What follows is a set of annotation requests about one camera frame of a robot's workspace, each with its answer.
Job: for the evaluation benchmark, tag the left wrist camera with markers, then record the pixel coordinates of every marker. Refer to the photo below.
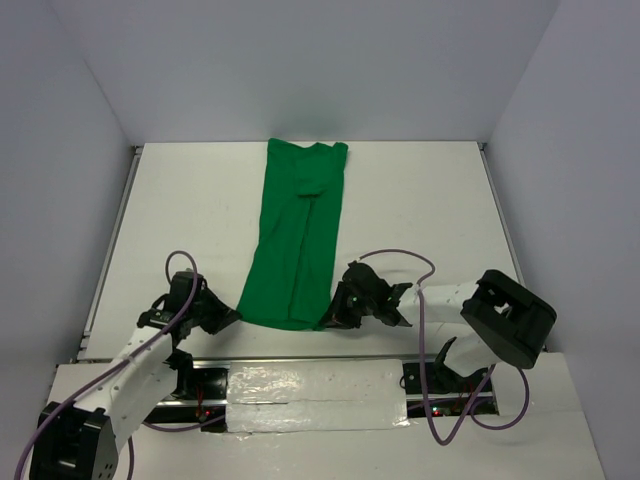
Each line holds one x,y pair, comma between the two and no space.
185,288

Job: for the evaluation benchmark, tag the green t-shirt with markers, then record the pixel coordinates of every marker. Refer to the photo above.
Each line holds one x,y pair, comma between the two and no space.
289,283

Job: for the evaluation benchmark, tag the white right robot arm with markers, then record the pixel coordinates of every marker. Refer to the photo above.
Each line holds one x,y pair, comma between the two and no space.
508,322

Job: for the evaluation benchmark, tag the aluminium table edge rail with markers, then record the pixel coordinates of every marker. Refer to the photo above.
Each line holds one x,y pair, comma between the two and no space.
81,353

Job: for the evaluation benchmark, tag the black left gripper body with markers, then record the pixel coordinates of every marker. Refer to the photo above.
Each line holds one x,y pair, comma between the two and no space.
209,310

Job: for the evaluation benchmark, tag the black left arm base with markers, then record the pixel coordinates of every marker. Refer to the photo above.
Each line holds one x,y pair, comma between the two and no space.
199,400

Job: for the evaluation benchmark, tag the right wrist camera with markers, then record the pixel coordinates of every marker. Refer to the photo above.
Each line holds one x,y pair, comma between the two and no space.
363,280

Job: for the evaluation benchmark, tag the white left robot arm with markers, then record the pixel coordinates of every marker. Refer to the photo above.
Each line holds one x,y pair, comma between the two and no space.
82,436

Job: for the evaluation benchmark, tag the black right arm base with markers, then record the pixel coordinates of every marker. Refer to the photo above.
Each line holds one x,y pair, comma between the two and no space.
449,393

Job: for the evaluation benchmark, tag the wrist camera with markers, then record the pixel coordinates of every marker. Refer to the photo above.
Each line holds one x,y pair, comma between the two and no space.
363,280
185,288

